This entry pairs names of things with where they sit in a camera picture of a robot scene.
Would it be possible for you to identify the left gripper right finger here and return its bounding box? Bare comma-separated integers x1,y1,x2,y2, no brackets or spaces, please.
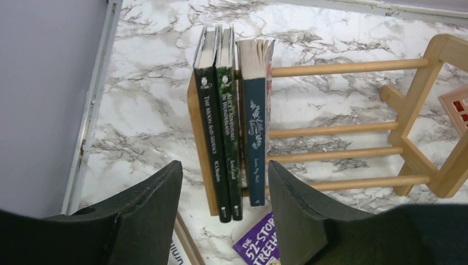
268,161,467,264

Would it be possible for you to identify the black moon and sixpence book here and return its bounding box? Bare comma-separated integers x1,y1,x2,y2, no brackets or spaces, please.
193,24,232,223

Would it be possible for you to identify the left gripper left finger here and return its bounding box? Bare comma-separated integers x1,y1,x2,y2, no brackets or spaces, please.
1,160,183,264

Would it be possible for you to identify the floral little women book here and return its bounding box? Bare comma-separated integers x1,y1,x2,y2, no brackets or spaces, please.
236,39,275,206

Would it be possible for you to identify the wooden book rack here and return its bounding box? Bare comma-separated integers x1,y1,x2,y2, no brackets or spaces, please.
186,33,468,216

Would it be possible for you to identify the green alice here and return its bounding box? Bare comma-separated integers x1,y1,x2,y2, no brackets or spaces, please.
215,25,243,221

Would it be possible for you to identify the white furniture book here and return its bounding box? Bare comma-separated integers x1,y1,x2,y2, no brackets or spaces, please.
168,212,205,265

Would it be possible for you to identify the orange plastic file organizer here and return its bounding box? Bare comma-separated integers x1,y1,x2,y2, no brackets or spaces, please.
438,85,467,136

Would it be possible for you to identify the purple 52-storey treehouse book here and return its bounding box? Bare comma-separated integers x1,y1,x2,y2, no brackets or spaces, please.
232,210,281,265

